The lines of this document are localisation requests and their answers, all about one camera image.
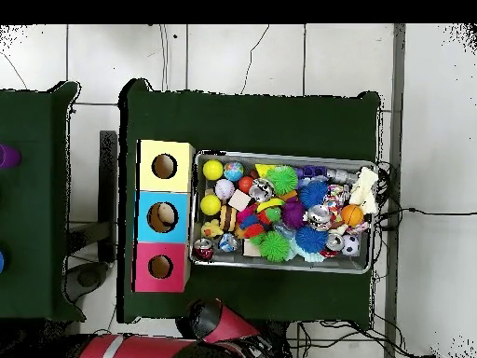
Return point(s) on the yellow plush duck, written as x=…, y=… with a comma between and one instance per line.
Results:
x=211, y=228

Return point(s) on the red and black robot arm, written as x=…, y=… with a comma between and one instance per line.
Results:
x=231, y=324

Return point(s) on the wooden box with three holes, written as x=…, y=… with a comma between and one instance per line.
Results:
x=145, y=223

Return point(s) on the plain wooden cube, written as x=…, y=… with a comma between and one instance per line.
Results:
x=240, y=200

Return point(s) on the plain orange ball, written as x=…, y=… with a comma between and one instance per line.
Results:
x=245, y=184

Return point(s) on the white toy baseball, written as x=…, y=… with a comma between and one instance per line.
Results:
x=224, y=189

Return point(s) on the toy hamburger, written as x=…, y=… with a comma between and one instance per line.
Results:
x=228, y=218

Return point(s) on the globe print ball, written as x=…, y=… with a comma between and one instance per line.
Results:
x=233, y=171

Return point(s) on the yellow ball with seam lines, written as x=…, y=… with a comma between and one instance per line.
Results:
x=210, y=204

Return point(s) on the purple spiky rubber toy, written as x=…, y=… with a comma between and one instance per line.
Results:
x=293, y=214

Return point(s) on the crushed red drink can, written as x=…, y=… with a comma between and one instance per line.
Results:
x=203, y=249

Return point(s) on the beige rounded object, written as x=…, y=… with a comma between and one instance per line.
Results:
x=166, y=214

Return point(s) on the dark green tablecloth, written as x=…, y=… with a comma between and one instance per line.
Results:
x=242, y=123
x=29, y=205

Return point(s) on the orange toy basketball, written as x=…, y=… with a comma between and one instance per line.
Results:
x=352, y=215

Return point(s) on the black upright panel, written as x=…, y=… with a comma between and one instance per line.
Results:
x=108, y=186

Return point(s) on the purple cup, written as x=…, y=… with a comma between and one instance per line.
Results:
x=8, y=156

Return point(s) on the blue round object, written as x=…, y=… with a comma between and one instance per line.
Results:
x=1, y=261

